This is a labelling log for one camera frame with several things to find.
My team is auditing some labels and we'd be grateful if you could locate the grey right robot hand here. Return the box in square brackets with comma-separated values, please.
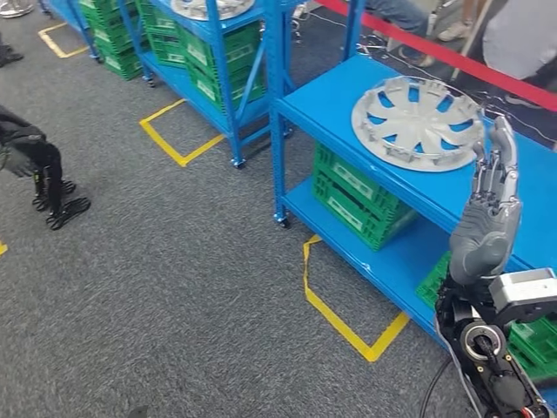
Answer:
[448, 115, 523, 287]

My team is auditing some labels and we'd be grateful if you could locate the blue metal shelf rack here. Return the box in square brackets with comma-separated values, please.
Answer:
[43, 0, 104, 64]
[263, 0, 557, 405]
[115, 0, 297, 170]

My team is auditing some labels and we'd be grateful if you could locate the grey wheel hubcap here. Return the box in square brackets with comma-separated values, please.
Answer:
[170, 0, 256, 22]
[352, 76, 485, 173]

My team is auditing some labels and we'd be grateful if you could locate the red barrier tape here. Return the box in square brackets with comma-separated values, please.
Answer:
[319, 0, 557, 111]

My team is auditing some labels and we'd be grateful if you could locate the person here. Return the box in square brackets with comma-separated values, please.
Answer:
[365, 0, 437, 69]
[482, 0, 557, 93]

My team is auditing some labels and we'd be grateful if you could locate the black chrome swivel stool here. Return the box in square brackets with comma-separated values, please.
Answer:
[354, 31, 408, 62]
[289, 0, 325, 45]

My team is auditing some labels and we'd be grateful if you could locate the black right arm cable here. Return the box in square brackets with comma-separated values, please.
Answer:
[420, 357, 454, 418]

